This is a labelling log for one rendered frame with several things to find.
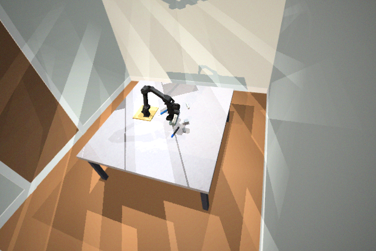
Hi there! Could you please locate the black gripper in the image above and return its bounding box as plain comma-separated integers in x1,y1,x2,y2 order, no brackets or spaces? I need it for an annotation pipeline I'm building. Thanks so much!
166,109,174,121

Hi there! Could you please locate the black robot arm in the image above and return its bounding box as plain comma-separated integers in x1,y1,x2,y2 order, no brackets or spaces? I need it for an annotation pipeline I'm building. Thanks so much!
140,85,180,118

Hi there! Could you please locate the keyboard with white letter keys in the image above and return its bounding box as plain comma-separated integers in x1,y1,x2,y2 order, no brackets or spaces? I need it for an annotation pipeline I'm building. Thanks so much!
169,114,179,125

